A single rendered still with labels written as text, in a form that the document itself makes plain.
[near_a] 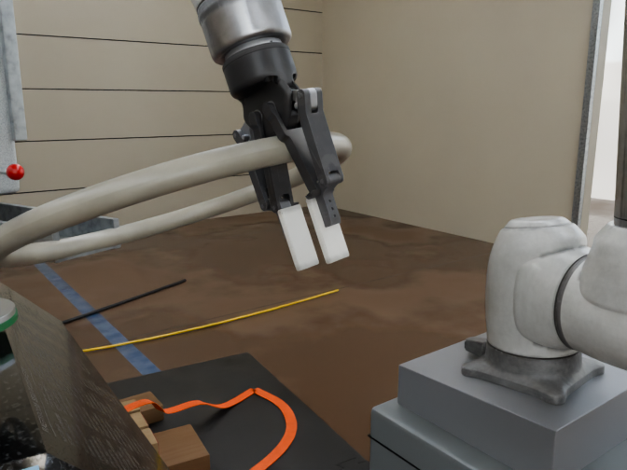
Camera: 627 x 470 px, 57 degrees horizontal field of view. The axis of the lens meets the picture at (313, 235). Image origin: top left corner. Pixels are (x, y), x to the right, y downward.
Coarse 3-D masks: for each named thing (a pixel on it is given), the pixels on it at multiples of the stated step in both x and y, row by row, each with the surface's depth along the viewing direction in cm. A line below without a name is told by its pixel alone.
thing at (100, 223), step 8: (0, 208) 113; (8, 208) 111; (16, 208) 110; (24, 208) 108; (32, 208) 107; (0, 216) 113; (8, 216) 112; (104, 216) 97; (0, 224) 93; (80, 224) 100; (88, 224) 98; (96, 224) 97; (104, 224) 96; (112, 224) 95; (56, 232) 86; (64, 232) 103; (72, 232) 101; (80, 232) 100; (88, 232) 99; (40, 240) 88; (48, 240) 87; (56, 240) 86; (104, 248) 94; (112, 248) 95; (72, 256) 89
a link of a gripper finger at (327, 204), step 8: (336, 176) 58; (336, 184) 58; (328, 192) 59; (320, 200) 59; (328, 200) 59; (320, 208) 59; (328, 208) 59; (336, 208) 59; (328, 216) 59; (336, 216) 59; (328, 224) 59
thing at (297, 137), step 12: (264, 108) 60; (276, 120) 59; (276, 132) 60; (288, 132) 59; (300, 132) 60; (288, 144) 60; (300, 144) 60; (300, 156) 59; (300, 168) 59; (312, 168) 59; (312, 180) 58; (312, 192) 58
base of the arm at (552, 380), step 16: (480, 352) 107; (496, 352) 98; (464, 368) 101; (480, 368) 100; (496, 368) 98; (512, 368) 95; (528, 368) 94; (544, 368) 93; (560, 368) 93; (576, 368) 95; (592, 368) 98; (512, 384) 95; (528, 384) 93; (544, 384) 92; (560, 384) 92; (576, 384) 94; (544, 400) 91; (560, 400) 89
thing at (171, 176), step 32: (192, 160) 55; (224, 160) 56; (256, 160) 58; (288, 160) 61; (96, 192) 54; (128, 192) 54; (160, 192) 55; (32, 224) 56; (64, 224) 56; (128, 224) 97; (160, 224) 99; (0, 256) 62; (32, 256) 79; (64, 256) 87
